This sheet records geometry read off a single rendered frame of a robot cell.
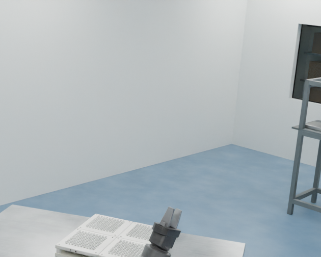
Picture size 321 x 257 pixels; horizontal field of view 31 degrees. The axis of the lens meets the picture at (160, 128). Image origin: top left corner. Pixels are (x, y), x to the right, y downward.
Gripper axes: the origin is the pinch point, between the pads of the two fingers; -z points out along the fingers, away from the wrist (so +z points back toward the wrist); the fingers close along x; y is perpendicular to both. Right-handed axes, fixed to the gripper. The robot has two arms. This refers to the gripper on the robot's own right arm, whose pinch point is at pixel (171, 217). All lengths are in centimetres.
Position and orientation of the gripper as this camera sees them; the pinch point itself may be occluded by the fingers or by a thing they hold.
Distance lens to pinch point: 187.3
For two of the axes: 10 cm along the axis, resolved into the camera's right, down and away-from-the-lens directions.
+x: -4.6, -2.2, -8.6
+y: -8.0, -3.2, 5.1
